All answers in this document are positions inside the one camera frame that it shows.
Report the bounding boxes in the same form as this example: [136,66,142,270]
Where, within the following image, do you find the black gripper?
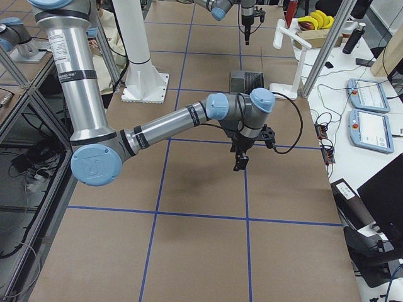
[238,6,266,44]
[230,124,275,171]

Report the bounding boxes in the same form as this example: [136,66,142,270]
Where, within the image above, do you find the grey laptop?
[229,70,264,94]

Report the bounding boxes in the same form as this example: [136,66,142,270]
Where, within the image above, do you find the white desk lamp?
[269,18,312,101]

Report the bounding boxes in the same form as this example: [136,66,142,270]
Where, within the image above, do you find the cardboard box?
[293,29,343,49]

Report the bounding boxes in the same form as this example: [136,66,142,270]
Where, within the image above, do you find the yellow bananas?
[297,10,334,31]

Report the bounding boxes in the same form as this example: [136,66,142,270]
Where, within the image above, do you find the black bottle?
[342,22,366,54]

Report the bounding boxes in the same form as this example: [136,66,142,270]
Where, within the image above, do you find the white side table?
[307,38,402,189]

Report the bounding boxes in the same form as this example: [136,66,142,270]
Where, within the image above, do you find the blue teach pendant near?
[348,109,394,154]

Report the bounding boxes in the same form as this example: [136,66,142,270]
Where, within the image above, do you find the blue teach pendant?
[348,109,394,154]
[346,78,390,113]

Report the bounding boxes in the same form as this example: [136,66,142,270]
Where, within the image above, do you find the blue teach pendant far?
[346,78,390,113]

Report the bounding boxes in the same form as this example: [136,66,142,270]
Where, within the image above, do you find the person in cream clothes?
[88,0,128,94]

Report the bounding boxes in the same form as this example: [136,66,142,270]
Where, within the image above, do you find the black monitor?
[358,155,402,247]

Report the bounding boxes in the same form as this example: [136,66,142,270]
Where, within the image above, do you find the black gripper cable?
[201,91,304,155]

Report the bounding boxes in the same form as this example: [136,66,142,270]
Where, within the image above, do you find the aluminium frame post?
[300,0,357,99]

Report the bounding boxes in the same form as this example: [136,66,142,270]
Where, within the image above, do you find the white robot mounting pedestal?
[113,0,169,103]

